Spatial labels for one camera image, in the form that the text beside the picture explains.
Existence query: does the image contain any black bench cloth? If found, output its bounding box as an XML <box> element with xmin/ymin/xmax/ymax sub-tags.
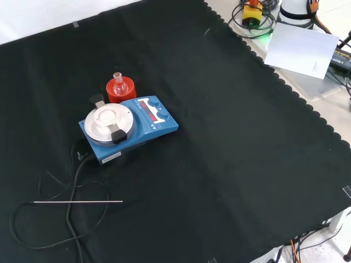
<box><xmin>0</xmin><ymin>0</ymin><xmax>351</xmax><ymax>263</ymax></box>

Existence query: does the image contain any pale board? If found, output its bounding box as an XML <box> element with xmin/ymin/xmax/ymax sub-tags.
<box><xmin>263</xmin><ymin>22</ymin><xmax>340</xmax><ymax>80</ymax></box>

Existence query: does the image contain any thin black probe cable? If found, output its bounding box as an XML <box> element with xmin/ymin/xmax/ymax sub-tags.
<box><xmin>9</xmin><ymin>164</ymin><xmax>110</xmax><ymax>249</ymax></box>

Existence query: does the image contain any red ribbed flask stand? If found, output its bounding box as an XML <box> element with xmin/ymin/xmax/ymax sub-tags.
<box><xmin>106</xmin><ymin>77</ymin><xmax>137</xmax><ymax>104</ymax></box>

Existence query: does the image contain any dark coiled cable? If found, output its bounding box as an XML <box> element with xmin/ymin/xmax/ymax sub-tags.
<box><xmin>231</xmin><ymin>0</ymin><xmax>278</xmax><ymax>39</ymax></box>

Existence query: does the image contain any yellow stop button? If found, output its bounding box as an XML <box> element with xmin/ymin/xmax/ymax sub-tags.
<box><xmin>242</xmin><ymin>0</ymin><xmax>263</xmax><ymax>28</ymax></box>

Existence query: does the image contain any clear round-bottom glass flask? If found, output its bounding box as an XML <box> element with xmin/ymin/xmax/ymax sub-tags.
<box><xmin>112</xmin><ymin>72</ymin><xmax>129</xmax><ymax>96</ymax></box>

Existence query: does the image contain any thin metal probe rod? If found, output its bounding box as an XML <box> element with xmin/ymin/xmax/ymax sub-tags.
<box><xmin>33</xmin><ymin>200</ymin><xmax>123</xmax><ymax>204</ymax></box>

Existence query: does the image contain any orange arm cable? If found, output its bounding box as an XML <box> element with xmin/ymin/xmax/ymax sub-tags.
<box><xmin>307</xmin><ymin>0</ymin><xmax>332</xmax><ymax>35</ymax></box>

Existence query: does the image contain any thick black power cable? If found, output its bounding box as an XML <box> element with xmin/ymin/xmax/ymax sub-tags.
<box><xmin>65</xmin><ymin>153</ymin><xmax>95</xmax><ymax>263</ymax></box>

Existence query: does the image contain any black power adapter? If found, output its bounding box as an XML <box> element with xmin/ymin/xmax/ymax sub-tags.
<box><xmin>329</xmin><ymin>46</ymin><xmax>351</xmax><ymax>72</ymax></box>

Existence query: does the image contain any heater with blue base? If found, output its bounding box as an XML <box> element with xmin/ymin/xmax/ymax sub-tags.
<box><xmin>78</xmin><ymin>93</ymin><xmax>179</xmax><ymax>166</ymax></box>

